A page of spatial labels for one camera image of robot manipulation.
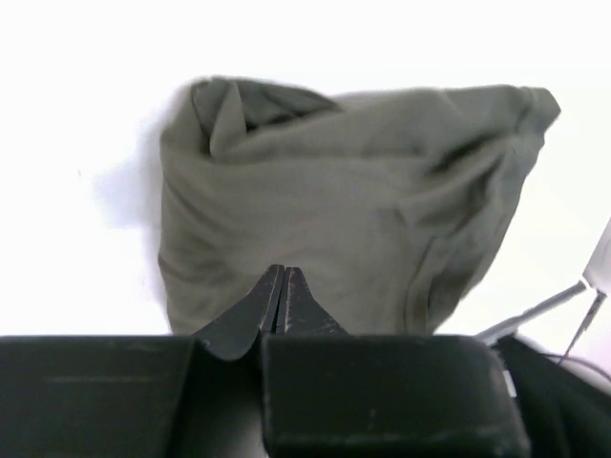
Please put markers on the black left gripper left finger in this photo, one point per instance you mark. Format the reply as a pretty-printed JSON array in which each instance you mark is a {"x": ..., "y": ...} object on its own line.
[{"x": 141, "y": 396}]

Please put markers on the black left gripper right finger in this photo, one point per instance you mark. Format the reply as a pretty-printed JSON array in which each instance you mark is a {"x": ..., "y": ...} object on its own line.
[{"x": 329, "y": 394}]

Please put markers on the olive green shorts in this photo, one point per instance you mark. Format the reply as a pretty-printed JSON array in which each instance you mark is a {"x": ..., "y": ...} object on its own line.
[{"x": 394, "y": 204}]

